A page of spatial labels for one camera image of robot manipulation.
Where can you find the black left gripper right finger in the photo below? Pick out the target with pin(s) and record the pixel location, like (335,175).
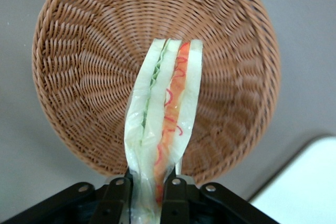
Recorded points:
(204,205)

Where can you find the plastic-wrapped triangle sandwich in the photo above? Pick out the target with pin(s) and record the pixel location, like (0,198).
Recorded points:
(162,90)

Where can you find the large round brown wicker basket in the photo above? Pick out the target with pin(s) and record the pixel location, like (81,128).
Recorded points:
(92,64)

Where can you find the cream plastic tray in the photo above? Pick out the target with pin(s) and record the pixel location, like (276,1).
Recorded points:
(302,187)

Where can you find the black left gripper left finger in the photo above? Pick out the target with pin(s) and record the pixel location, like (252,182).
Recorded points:
(78,205)

